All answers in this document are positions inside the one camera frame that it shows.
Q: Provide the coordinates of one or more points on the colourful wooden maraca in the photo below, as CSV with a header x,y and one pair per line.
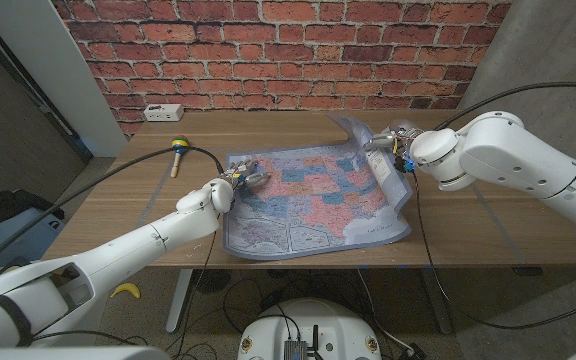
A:
x,y
179,144

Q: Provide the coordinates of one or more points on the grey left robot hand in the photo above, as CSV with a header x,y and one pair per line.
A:
x,y
240,175

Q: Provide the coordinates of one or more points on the black round floor disc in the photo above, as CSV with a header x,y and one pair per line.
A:
x,y
210,281

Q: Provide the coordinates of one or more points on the laminated United States map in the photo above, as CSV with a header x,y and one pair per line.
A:
x,y
313,200

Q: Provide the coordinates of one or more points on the blue storage bin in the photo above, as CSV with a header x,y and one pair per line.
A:
x,y
8,242

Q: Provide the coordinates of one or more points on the white table leg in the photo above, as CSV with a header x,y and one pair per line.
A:
x,y
179,300

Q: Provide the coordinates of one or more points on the grey tape strip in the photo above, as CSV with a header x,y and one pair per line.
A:
x,y
154,200
490,210

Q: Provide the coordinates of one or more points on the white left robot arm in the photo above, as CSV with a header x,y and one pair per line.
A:
x,y
118,250

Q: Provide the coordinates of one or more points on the grey table leg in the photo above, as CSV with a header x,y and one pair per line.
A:
x,y
440,310

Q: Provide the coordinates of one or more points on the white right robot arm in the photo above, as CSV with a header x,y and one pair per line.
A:
x,y
508,155

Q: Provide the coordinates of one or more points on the black antenna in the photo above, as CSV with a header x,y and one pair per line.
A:
x,y
315,340

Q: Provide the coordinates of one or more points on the yellow banana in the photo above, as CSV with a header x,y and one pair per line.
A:
x,y
127,289

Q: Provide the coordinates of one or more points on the black bag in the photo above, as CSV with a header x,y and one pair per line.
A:
x,y
3,207

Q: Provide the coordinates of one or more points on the printed brick wall backdrop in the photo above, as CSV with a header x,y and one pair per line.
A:
x,y
278,50

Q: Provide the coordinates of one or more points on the grey electronics box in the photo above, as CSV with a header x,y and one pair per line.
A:
x,y
295,350

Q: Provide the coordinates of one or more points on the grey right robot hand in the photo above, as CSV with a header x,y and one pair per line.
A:
x,y
400,137

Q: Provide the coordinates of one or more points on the white power strip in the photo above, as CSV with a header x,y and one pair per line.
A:
x,y
163,112

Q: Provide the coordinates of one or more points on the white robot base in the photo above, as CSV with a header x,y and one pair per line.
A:
x,y
313,320

